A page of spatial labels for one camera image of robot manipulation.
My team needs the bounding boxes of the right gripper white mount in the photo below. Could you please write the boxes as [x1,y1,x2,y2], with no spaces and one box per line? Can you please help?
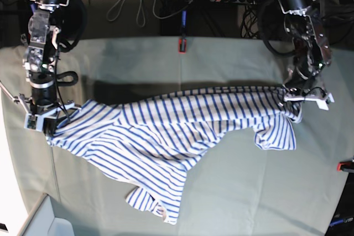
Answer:
[12,93,81,137]

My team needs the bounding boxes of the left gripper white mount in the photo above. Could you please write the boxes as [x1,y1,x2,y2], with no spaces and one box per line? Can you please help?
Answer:
[282,74,335,111]

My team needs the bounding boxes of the blue white striped t-shirt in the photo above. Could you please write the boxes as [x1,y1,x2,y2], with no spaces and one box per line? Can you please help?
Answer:
[47,86,302,225]

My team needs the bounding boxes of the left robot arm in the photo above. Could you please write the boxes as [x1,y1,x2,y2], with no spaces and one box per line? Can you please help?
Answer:
[258,0,334,111]

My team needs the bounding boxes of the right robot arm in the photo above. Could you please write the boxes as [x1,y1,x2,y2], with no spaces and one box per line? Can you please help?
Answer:
[9,0,87,135]

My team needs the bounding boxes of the red clamp at right edge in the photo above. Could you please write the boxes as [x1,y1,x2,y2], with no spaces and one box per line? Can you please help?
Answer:
[337,160,354,174]

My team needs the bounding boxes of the white bin at corner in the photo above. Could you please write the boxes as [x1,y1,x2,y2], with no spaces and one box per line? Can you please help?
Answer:
[18,193,75,236]

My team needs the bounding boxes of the green table cloth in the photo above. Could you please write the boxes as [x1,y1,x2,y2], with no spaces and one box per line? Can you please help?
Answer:
[1,37,353,235]

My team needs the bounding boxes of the red clamp at table centre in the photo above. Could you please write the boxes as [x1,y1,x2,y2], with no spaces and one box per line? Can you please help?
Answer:
[179,37,186,54]

